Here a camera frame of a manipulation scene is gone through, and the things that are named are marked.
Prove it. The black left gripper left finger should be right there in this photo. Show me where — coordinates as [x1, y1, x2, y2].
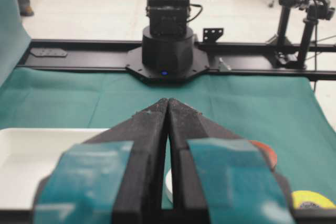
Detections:
[33, 99, 168, 223]

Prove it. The green table cloth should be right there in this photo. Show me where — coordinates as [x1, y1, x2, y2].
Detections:
[1, 0, 335, 200]

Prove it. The red tape roll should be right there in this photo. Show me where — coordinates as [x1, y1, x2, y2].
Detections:
[250, 140, 278, 171]

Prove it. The white tape roll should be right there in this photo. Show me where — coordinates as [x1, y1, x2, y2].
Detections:
[164, 169, 173, 203]

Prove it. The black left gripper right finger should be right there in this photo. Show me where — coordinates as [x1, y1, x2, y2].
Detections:
[167, 99, 295, 223]

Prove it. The camera on black stand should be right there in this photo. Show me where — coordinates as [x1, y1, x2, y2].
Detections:
[260, 0, 335, 69]

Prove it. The black mounting rail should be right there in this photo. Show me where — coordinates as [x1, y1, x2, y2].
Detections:
[17, 39, 335, 82]

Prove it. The yellow tape roll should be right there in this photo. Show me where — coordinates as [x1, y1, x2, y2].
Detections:
[291, 190, 335, 209]

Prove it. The white rectangular plastic case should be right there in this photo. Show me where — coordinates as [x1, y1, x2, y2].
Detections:
[1, 128, 104, 210]

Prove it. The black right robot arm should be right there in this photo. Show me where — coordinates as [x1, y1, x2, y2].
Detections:
[125, 0, 209, 82]

